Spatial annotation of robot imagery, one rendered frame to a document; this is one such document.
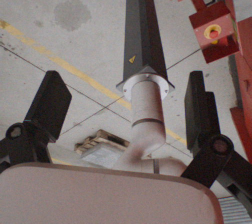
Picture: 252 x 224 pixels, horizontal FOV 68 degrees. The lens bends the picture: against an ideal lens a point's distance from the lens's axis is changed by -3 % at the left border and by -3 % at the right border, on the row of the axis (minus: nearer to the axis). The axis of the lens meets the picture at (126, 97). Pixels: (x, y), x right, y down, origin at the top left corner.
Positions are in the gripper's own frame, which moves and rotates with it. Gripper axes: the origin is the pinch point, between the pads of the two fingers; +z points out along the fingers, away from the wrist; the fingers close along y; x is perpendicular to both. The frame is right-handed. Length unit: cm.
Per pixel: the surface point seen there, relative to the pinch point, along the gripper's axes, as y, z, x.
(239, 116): 106, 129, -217
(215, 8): 26, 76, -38
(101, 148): -85, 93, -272
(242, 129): 107, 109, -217
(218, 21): 27, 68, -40
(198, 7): 23, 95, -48
